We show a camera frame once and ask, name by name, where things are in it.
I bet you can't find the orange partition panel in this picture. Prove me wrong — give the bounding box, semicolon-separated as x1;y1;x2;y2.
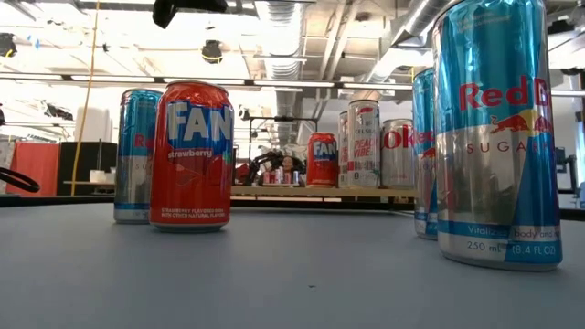
7;141;61;196

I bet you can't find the red Fanta strawberry can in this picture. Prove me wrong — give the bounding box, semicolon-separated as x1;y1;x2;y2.
149;80;235;234
306;132;339;188

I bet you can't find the black ceiling lamp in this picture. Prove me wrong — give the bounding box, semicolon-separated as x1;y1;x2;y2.
0;32;17;58
201;39;224;64

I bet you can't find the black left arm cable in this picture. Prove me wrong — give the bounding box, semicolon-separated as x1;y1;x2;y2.
0;166;41;194

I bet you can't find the corrugated silver ventilation duct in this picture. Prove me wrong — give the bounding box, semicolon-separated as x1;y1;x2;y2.
255;0;305;133

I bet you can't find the silver Diet Coke can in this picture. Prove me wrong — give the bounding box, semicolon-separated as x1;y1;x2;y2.
380;118;415;189

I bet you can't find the blue silver Red Bull can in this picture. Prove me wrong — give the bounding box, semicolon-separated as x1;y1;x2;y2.
431;0;564;271
412;67;440;241
112;88;164;225

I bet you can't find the blue-grey table mat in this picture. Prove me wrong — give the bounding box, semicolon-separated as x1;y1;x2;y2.
0;203;585;329

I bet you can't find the black metal rack frame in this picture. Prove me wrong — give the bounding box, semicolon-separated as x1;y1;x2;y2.
248;115;320;161

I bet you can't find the white cylindrical tank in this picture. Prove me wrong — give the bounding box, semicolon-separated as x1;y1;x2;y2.
75;107;113;143

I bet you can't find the smooth silver ventilation duct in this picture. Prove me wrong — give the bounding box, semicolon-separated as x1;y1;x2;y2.
365;0;447;86

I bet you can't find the yellow extension cable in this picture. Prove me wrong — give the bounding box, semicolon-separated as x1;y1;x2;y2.
70;0;101;197

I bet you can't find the white Celsius Peach Vibe can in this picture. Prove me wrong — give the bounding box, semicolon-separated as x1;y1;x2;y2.
337;110;351;189
347;99;382;189

